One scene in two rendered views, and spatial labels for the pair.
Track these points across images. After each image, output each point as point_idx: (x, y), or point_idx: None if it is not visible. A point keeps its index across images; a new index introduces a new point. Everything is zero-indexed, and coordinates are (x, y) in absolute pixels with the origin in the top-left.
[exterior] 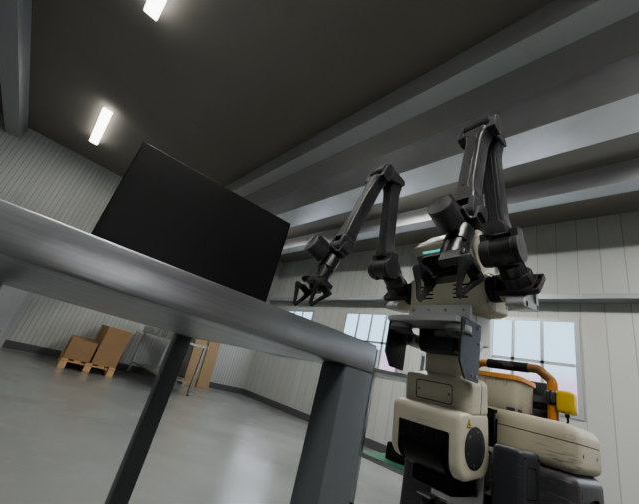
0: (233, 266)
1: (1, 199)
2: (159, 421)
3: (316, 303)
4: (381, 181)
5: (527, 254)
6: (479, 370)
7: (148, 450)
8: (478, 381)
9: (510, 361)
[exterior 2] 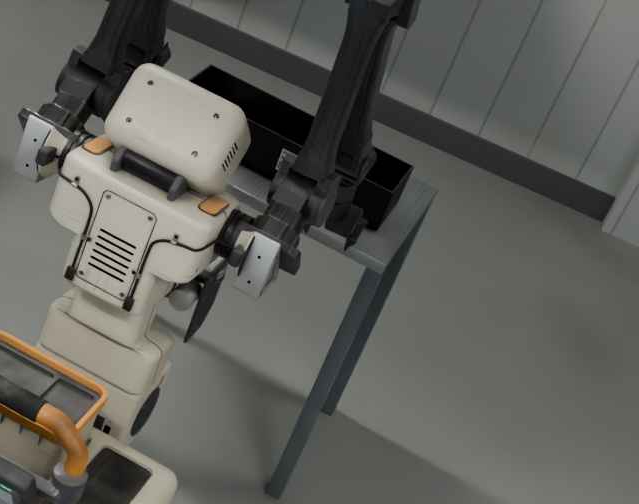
0: None
1: None
2: (336, 333)
3: (304, 229)
4: None
5: (56, 82)
6: (62, 363)
7: (327, 353)
8: (65, 297)
9: None
